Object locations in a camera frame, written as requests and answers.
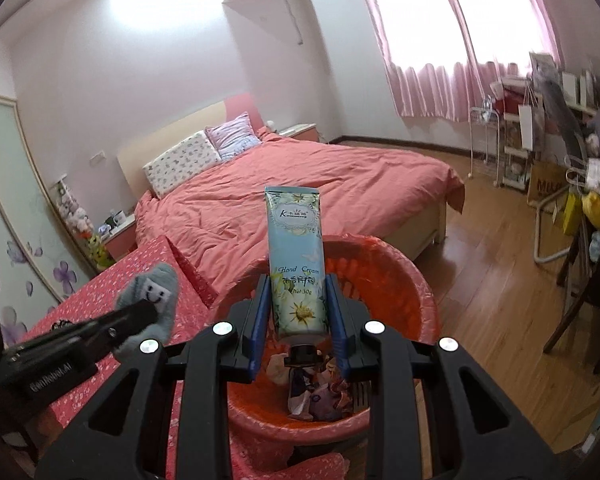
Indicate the crumpled printed wrapper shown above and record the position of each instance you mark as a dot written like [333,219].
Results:
[315,395]

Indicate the bed with pink duvet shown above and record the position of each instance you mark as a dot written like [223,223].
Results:
[330,170]

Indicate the white shelf cart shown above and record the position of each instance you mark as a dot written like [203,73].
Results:
[517,162]

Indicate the pink striped pillow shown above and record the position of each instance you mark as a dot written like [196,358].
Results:
[232,137]

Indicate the white metal frame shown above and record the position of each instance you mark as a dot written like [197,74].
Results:
[542,240]

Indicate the orange plastic basket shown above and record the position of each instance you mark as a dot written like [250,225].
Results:
[405,285]

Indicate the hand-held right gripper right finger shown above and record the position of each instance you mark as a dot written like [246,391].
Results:
[338,332]

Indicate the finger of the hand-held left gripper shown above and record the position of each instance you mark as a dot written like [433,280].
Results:
[132,322]

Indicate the brown paper bag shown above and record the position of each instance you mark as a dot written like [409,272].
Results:
[545,185]

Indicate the wardrobe with purple flower doors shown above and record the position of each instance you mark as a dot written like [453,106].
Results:
[25,220]

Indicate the yellow green plush toy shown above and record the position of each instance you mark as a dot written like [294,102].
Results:
[97,251]

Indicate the dark wooden chair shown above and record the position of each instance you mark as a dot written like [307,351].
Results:
[580,280]

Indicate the grey sock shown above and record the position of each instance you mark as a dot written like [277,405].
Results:
[155,285]

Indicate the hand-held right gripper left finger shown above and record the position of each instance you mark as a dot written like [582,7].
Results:
[260,332]

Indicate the white mug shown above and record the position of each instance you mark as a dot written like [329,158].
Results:
[120,218]

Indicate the pink curtain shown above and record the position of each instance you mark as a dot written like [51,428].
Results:
[430,85]

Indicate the hanging plush toy organizer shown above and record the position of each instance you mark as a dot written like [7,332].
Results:
[75,215]

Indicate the yellow bag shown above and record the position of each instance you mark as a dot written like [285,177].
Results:
[572,215]

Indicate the white floral pillow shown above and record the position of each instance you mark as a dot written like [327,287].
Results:
[180,165]

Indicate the light blue hand cream tube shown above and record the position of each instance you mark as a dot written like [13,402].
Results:
[295,260]

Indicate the beige and pink headboard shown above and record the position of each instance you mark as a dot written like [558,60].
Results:
[180,127]

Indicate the pink nightstand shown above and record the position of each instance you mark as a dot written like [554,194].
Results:
[305,132]
[122,240]

